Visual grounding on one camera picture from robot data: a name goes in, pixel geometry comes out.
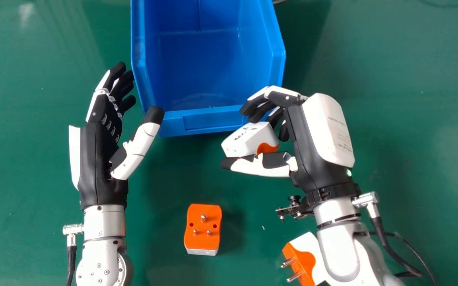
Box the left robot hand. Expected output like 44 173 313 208
68 62 165 211

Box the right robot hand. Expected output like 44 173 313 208
220 86 362 206

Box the white-and-orange plug adapter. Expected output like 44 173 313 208
280 232 329 286
221 122 280 157
184 204 222 256

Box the blue plastic bin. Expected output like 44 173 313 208
130 0 286 138

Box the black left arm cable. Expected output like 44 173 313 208
65 244 78 286

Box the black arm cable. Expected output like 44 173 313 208
368 216 438 286
65 244 78 286

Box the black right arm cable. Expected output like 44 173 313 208
368 216 438 286

